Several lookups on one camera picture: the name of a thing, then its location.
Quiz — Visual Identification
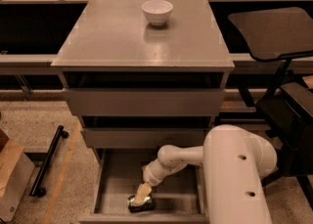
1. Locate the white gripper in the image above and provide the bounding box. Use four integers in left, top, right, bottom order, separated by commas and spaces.
133, 159, 172, 206

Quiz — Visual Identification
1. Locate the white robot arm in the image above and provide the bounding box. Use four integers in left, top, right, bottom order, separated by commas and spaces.
129, 124, 277, 224

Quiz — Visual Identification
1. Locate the grey open bottom drawer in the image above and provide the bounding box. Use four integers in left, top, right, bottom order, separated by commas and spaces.
79, 149, 209, 224

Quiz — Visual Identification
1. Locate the grey middle drawer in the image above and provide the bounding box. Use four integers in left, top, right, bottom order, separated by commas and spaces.
81, 128, 207, 149

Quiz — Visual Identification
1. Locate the grey top drawer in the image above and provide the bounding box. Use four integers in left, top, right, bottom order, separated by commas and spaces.
63, 88, 225, 116

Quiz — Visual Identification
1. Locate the grey drawer cabinet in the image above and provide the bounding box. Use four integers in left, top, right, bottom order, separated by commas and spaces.
51, 0, 235, 167

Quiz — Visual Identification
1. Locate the cardboard box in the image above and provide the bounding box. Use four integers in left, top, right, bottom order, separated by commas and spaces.
0, 129, 34, 222

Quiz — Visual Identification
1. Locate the white ceramic bowl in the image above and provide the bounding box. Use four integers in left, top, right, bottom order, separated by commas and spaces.
142, 0, 173, 26

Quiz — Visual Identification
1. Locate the black office chair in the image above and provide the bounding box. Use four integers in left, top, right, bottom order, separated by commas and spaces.
213, 6, 313, 209

